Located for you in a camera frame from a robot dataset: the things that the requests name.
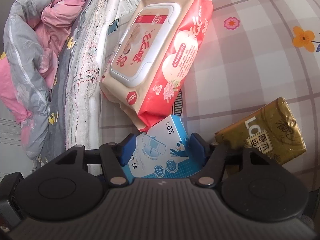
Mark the checked floral tablecloth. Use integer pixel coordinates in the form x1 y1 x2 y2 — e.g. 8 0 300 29
100 0 320 193

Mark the red wet wipes pack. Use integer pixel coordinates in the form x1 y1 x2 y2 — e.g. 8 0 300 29
100 0 214 132

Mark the gold tissue pack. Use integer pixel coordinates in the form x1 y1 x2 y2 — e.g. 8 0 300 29
214 97 307 167

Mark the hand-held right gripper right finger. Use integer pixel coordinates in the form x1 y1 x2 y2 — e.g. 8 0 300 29
189 133 278 188

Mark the grey printed bed sheet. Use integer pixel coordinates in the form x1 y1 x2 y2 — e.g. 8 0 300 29
32 35 75 165

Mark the pink and grey quilt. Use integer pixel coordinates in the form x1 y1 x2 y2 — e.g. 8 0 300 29
0 0 94 160

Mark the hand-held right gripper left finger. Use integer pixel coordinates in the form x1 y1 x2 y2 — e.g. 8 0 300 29
55 133 137 187

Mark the white quilted mattress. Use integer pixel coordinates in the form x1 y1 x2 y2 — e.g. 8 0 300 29
64 0 150 150

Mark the blue bandage box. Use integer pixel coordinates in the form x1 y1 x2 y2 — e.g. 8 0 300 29
120 115 208 179

